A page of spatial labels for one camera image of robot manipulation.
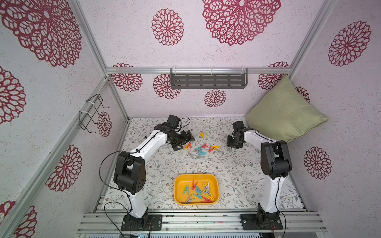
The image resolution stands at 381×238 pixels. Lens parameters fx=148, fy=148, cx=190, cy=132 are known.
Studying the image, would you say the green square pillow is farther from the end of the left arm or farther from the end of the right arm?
the end of the left arm

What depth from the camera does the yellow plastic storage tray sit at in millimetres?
812

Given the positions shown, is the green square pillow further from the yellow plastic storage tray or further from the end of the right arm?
the yellow plastic storage tray

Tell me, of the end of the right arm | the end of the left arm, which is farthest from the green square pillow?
the end of the left arm
